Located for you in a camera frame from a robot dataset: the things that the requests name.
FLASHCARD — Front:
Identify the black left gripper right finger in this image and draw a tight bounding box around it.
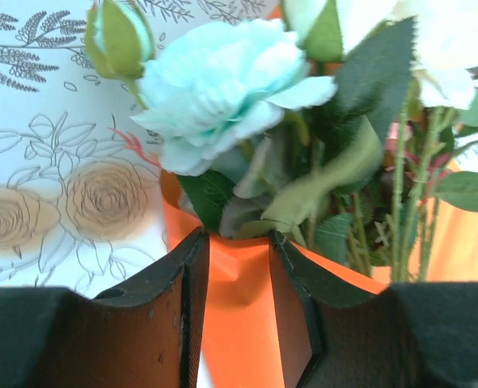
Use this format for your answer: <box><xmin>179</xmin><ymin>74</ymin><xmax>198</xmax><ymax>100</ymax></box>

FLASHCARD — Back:
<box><xmin>269</xmin><ymin>230</ymin><xmax>478</xmax><ymax>388</ymax></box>

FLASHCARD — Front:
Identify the artificial flower bouquet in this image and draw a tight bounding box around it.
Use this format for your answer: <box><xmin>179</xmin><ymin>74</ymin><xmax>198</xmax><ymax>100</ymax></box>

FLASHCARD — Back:
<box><xmin>84</xmin><ymin>0</ymin><xmax>478</xmax><ymax>284</ymax></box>

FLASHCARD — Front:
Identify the orange wrapping paper sheet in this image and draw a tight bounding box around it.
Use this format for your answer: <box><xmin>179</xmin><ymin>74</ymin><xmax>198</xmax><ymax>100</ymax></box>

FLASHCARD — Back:
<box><xmin>157</xmin><ymin>3</ymin><xmax>478</xmax><ymax>388</ymax></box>

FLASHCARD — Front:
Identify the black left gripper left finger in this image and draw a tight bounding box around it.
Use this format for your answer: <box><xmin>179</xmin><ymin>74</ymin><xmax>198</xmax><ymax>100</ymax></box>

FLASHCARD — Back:
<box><xmin>0</xmin><ymin>226</ymin><xmax>210</xmax><ymax>388</ymax></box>

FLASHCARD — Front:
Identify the floral patterned tablecloth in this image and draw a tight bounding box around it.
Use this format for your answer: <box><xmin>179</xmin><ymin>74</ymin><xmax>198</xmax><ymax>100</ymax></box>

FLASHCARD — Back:
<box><xmin>0</xmin><ymin>0</ymin><xmax>288</xmax><ymax>290</ymax></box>

